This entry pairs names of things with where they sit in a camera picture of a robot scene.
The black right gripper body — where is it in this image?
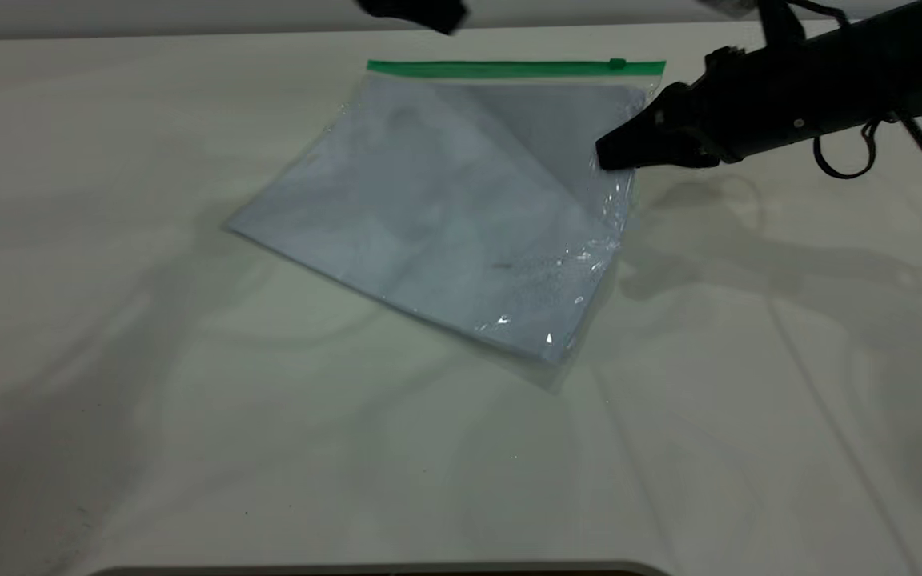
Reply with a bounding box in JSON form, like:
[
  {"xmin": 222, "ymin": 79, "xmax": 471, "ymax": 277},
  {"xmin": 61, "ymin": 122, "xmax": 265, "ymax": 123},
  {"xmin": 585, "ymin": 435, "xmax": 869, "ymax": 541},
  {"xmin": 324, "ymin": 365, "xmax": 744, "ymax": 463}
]
[{"xmin": 667, "ymin": 46, "xmax": 756, "ymax": 167}]

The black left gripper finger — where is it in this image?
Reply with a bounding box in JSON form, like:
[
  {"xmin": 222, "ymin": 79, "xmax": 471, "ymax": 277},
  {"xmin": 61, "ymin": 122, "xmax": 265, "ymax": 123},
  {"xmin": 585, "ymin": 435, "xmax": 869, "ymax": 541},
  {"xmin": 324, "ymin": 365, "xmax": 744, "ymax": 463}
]
[{"xmin": 355, "ymin": 0, "xmax": 471, "ymax": 36}]

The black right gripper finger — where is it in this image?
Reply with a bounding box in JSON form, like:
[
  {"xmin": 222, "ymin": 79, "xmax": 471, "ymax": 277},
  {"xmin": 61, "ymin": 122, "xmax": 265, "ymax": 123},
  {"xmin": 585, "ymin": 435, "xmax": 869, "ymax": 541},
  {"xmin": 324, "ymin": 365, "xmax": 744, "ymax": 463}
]
[
  {"xmin": 597, "ymin": 85, "xmax": 683, "ymax": 162},
  {"xmin": 595, "ymin": 126, "xmax": 700, "ymax": 171}
]

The clear plastic zip bag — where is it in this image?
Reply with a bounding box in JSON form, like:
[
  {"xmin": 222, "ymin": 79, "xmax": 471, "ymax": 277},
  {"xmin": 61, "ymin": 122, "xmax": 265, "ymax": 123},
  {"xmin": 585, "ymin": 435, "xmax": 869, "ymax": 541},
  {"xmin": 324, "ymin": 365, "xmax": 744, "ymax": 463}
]
[{"xmin": 225, "ymin": 58, "xmax": 667, "ymax": 393}]

